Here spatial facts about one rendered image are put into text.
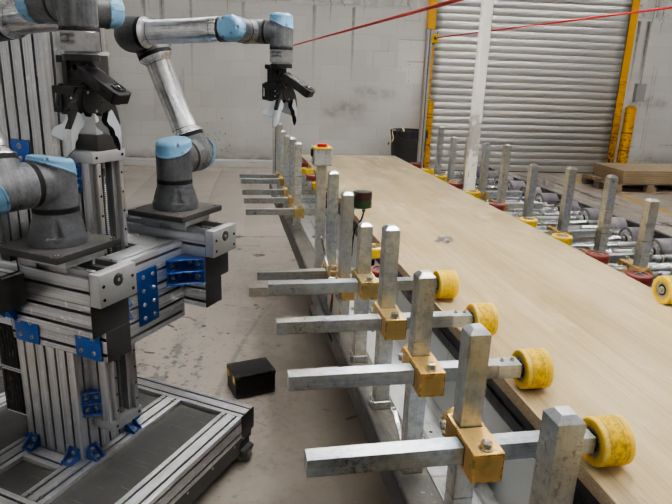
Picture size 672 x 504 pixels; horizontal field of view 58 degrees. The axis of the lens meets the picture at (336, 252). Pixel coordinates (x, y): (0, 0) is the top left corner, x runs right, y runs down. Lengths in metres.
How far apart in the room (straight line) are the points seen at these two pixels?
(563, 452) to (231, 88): 8.99
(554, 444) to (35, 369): 1.81
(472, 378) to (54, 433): 1.67
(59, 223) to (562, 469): 1.33
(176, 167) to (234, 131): 7.53
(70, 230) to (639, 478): 1.38
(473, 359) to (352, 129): 8.78
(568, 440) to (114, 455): 1.80
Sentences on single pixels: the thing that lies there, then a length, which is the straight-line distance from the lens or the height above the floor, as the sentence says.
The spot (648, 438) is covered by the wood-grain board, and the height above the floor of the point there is 0.90.
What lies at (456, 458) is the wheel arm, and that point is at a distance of 0.99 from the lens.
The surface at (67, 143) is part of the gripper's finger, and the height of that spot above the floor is 1.35.
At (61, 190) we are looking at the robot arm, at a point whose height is 1.19.
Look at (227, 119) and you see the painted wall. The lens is 9.56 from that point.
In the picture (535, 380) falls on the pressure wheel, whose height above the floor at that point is 0.94.
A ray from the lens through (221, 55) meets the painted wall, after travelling 9.53.
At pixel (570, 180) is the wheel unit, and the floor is 1.09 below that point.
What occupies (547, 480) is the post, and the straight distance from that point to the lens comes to 0.78.
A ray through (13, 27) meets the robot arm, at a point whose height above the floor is 1.58.
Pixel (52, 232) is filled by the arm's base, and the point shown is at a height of 1.08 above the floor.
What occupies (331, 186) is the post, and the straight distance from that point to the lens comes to 2.10.
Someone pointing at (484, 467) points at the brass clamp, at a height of 0.95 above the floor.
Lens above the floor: 1.51
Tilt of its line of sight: 17 degrees down
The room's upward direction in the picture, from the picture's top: 2 degrees clockwise
